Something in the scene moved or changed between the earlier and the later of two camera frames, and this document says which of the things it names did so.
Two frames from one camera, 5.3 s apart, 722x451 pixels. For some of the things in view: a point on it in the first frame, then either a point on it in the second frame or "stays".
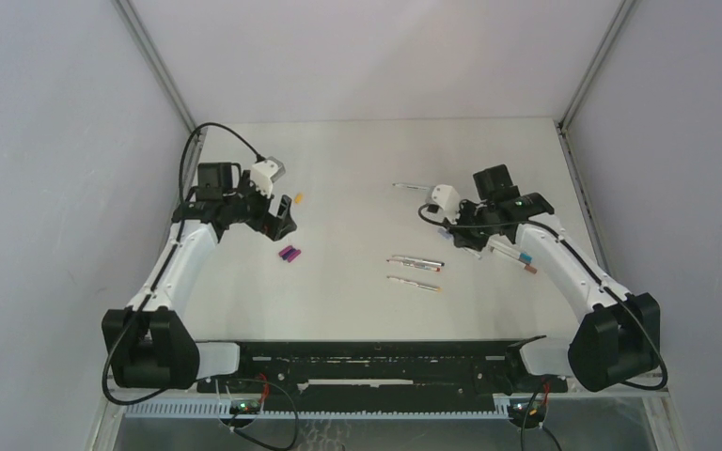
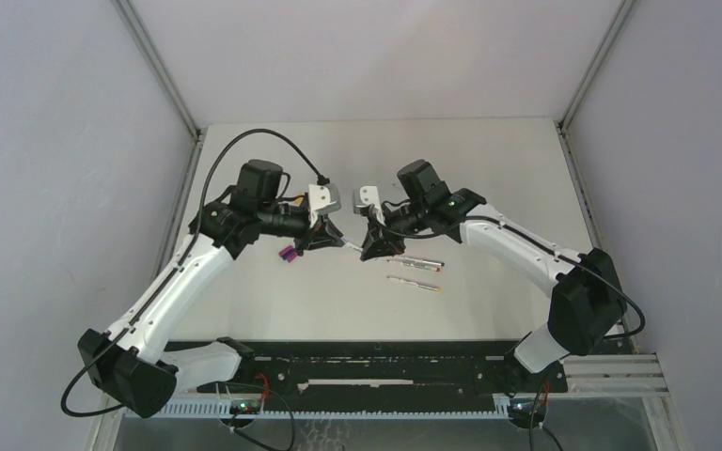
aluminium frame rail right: (561, 124) stays
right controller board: (527, 409) stays
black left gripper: (274, 226) -> (323, 234)
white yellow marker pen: (430, 287) stays
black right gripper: (463, 238) -> (383, 240)
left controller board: (244, 407) stays
